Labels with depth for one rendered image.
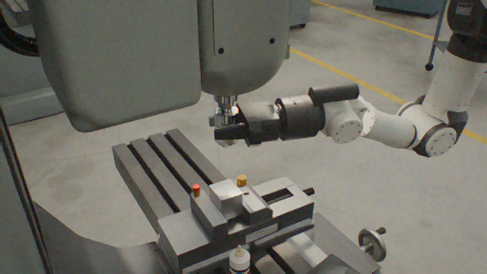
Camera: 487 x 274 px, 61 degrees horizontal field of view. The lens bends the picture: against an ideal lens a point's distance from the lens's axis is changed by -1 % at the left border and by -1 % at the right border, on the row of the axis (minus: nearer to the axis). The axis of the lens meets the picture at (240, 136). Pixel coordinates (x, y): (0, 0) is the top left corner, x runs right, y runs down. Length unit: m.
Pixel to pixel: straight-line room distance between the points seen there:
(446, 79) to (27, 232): 0.84
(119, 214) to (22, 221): 2.00
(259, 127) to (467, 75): 0.46
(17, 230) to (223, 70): 0.35
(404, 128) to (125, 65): 0.64
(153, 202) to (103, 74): 0.62
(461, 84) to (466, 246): 1.66
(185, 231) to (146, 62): 0.47
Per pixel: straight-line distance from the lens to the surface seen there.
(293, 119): 0.81
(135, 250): 1.10
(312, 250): 1.15
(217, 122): 0.80
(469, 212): 2.80
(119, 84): 0.57
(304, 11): 5.75
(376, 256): 1.48
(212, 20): 0.62
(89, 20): 0.53
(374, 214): 2.58
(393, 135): 0.97
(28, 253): 0.61
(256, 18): 0.65
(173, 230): 0.94
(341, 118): 0.83
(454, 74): 0.99
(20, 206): 0.57
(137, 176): 1.23
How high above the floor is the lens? 1.62
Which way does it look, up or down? 31 degrees down
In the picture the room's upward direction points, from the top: straight up
